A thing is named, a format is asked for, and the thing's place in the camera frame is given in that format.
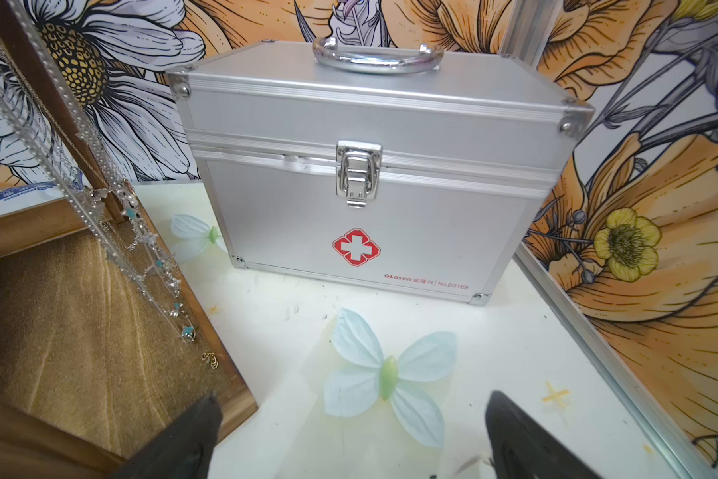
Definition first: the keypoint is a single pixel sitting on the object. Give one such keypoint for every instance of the silver aluminium first aid case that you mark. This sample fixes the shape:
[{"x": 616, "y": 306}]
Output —
[{"x": 417, "y": 171}]

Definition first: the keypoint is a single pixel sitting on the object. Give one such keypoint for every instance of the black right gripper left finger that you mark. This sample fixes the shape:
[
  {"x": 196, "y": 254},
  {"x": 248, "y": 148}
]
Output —
[{"x": 183, "y": 449}]

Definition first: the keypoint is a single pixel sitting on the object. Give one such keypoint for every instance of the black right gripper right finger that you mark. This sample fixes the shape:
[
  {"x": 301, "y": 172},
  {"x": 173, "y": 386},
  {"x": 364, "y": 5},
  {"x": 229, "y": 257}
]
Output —
[{"x": 523, "y": 449}]

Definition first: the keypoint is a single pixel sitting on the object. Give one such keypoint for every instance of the white blue toothpaste tube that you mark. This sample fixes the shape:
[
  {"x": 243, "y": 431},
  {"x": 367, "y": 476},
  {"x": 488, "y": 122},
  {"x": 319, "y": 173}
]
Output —
[{"x": 37, "y": 190}]

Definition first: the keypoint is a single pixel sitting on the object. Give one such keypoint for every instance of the wooden jewelry display stand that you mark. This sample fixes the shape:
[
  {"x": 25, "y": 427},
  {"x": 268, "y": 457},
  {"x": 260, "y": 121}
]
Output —
[{"x": 102, "y": 340}]

